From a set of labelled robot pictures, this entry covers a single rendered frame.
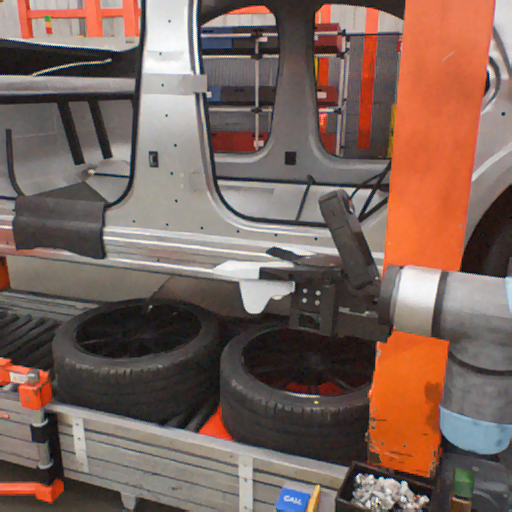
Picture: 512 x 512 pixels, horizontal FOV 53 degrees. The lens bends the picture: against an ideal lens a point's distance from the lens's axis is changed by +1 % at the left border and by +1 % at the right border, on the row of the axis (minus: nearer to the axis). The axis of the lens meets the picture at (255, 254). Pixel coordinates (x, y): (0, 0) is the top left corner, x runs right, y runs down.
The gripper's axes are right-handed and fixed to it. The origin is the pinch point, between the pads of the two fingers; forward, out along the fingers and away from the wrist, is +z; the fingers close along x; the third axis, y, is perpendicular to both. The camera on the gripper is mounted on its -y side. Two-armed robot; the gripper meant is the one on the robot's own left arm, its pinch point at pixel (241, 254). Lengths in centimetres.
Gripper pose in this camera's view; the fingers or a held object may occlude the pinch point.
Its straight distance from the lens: 66.3
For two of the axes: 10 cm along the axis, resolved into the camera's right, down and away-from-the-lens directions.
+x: 4.3, -1.5, 8.9
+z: -9.0, -1.4, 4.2
